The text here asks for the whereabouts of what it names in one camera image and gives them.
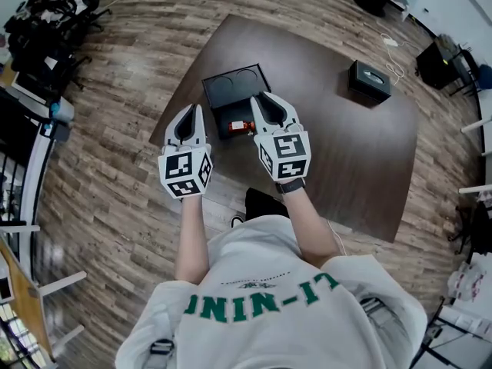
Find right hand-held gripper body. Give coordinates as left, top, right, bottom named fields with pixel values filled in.
left=253, top=122, right=312, bottom=185

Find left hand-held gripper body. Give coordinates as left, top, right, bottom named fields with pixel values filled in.
left=158, top=137, right=214, bottom=200

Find small red bottle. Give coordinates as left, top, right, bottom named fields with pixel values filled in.
left=228, top=120, right=257, bottom=135

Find person's right forearm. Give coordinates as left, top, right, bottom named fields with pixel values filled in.
left=281, top=188, right=341, bottom=269

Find person's left forearm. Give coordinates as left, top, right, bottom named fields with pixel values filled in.
left=174, top=194, right=211, bottom=286

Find black tissue box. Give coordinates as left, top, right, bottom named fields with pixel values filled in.
left=347, top=59, right=393, bottom=105

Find black wristwatch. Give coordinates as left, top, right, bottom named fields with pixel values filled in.
left=274, top=177, right=307, bottom=196

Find black cabinet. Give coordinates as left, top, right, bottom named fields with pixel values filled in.
left=415, top=40, right=462, bottom=91

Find pile of black office chairs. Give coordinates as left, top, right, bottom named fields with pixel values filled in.
left=3, top=0, right=113, bottom=101

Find white t-shirt with green print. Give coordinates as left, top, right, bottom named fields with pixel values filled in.
left=115, top=214, right=429, bottom=369

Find black chair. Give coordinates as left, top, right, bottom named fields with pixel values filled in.
left=448, top=44, right=492, bottom=98

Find wooden desk with white legs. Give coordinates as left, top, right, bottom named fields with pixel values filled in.
left=0, top=224, right=88, bottom=364

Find white plastic bags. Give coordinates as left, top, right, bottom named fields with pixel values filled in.
left=447, top=251, right=492, bottom=304

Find white thin cable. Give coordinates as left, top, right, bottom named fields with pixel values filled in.
left=325, top=218, right=349, bottom=258

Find white power strip cable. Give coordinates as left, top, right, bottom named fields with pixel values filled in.
left=384, top=40, right=413, bottom=88

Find grey harness strap buckle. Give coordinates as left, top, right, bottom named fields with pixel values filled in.
left=147, top=337, right=177, bottom=369
left=358, top=297, right=397, bottom=327

